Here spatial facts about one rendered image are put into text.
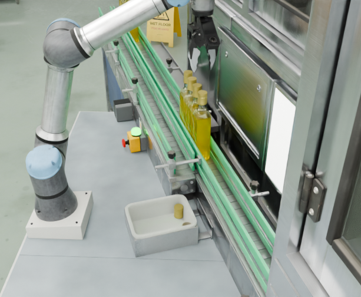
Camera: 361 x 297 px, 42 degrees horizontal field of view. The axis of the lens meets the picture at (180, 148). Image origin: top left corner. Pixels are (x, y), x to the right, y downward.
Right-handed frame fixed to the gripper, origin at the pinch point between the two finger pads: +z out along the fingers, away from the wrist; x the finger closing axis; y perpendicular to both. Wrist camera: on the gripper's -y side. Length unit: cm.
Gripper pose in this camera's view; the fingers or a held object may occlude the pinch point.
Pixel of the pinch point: (202, 68)
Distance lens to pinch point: 165.0
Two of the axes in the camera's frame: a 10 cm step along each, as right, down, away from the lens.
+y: -3.1, -5.4, 7.8
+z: 0.0, 8.2, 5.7
